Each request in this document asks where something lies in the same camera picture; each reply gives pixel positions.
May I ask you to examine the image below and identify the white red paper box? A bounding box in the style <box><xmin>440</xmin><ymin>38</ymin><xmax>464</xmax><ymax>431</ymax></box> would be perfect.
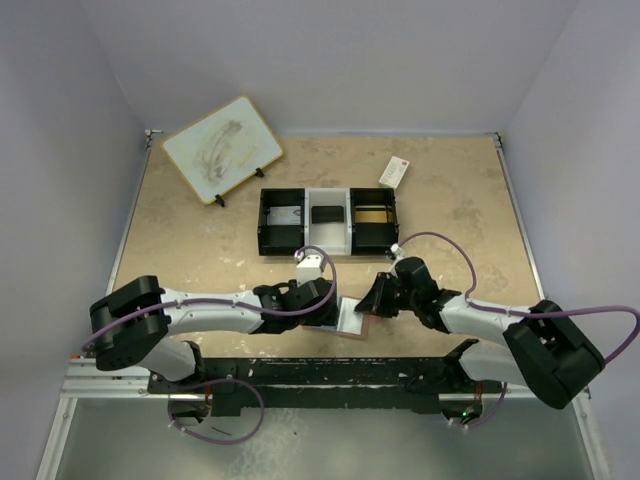
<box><xmin>378</xmin><ymin>156</ymin><xmax>410</xmax><ymax>189</ymax></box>

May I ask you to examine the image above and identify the gold card with stripe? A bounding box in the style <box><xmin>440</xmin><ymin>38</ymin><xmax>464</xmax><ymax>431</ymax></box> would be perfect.
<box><xmin>355</xmin><ymin>209</ymin><xmax>389</xmax><ymax>224</ymax></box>

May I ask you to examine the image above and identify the purple base cable loop left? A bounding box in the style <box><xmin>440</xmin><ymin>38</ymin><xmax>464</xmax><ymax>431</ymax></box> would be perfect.
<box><xmin>167</xmin><ymin>376</ymin><xmax>266</xmax><ymax>445</ymax></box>

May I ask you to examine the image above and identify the silver card in left bin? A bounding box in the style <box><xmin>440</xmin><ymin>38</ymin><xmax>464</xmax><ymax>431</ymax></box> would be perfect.
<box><xmin>266</xmin><ymin>206</ymin><xmax>302</xmax><ymax>226</ymax></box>

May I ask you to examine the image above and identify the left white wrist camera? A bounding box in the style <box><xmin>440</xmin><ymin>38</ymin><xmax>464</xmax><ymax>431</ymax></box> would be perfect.
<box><xmin>294</xmin><ymin>247</ymin><xmax>326</xmax><ymax>286</ymax></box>

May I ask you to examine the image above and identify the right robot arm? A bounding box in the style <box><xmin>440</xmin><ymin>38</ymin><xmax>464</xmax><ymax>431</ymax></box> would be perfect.
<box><xmin>354</xmin><ymin>257</ymin><xmax>605</xmax><ymax>409</ymax></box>

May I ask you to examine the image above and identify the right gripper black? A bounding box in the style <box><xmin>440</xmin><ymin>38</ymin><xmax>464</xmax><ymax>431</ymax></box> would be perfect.
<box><xmin>355</xmin><ymin>272</ymin><xmax>419</xmax><ymax>318</ymax></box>

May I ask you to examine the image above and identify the pink leather card holder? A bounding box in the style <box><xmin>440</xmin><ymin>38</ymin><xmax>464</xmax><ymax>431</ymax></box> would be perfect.
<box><xmin>303</xmin><ymin>297</ymin><xmax>369</xmax><ymax>341</ymax></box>

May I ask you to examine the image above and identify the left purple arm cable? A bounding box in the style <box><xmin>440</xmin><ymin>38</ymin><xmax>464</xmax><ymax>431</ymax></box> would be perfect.
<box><xmin>79</xmin><ymin>244</ymin><xmax>339</xmax><ymax>357</ymax></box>

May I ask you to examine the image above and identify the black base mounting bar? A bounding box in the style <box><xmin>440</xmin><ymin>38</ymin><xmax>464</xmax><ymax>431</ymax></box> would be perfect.
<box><xmin>148</xmin><ymin>355</ymin><xmax>501</xmax><ymax>417</ymax></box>

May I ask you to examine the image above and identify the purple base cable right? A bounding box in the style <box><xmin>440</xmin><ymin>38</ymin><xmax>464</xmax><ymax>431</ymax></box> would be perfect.
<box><xmin>447</xmin><ymin>382</ymin><xmax>509</xmax><ymax>431</ymax></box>

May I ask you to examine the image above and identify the black card in white bin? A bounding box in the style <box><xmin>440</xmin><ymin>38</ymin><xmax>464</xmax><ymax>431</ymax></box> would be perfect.
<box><xmin>311</xmin><ymin>205</ymin><xmax>345</xmax><ymax>224</ymax></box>

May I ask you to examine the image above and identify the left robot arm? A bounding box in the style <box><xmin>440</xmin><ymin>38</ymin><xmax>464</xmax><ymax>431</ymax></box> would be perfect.
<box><xmin>83</xmin><ymin>275</ymin><xmax>339</xmax><ymax>392</ymax></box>

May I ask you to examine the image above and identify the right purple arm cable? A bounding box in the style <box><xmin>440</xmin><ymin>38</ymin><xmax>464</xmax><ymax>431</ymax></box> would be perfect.
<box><xmin>397</xmin><ymin>231</ymin><xmax>640</xmax><ymax>365</ymax></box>

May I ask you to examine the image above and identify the black left plastic bin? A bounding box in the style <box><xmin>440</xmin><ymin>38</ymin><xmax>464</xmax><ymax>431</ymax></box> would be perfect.
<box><xmin>257</xmin><ymin>188</ymin><xmax>305</xmax><ymax>256</ymax></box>

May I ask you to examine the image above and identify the black plastic bin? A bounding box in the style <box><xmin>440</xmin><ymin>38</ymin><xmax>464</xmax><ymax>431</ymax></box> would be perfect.
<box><xmin>350</xmin><ymin>188</ymin><xmax>399</xmax><ymax>256</ymax></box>
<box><xmin>257</xmin><ymin>188</ymin><xmax>305</xmax><ymax>256</ymax></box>

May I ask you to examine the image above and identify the white plastic bin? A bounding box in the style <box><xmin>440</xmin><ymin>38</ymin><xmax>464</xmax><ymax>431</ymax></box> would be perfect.
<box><xmin>304</xmin><ymin>188</ymin><xmax>352</xmax><ymax>256</ymax></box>

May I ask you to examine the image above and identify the whiteboard with yellow frame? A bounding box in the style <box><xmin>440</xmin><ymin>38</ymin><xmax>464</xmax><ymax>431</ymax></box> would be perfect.
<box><xmin>161</xmin><ymin>95</ymin><xmax>284</xmax><ymax>205</ymax></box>

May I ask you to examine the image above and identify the light blue card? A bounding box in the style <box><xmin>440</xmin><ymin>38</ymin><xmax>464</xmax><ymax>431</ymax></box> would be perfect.
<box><xmin>336</xmin><ymin>297</ymin><xmax>363</xmax><ymax>336</ymax></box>

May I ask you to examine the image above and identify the black right plastic bin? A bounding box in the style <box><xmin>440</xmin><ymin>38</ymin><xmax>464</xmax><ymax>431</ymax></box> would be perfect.
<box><xmin>350</xmin><ymin>188</ymin><xmax>399</xmax><ymax>256</ymax></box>

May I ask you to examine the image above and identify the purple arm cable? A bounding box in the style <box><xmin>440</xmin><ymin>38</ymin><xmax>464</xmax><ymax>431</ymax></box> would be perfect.
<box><xmin>79</xmin><ymin>244</ymin><xmax>339</xmax><ymax>357</ymax></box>
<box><xmin>397</xmin><ymin>231</ymin><xmax>640</xmax><ymax>365</ymax></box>

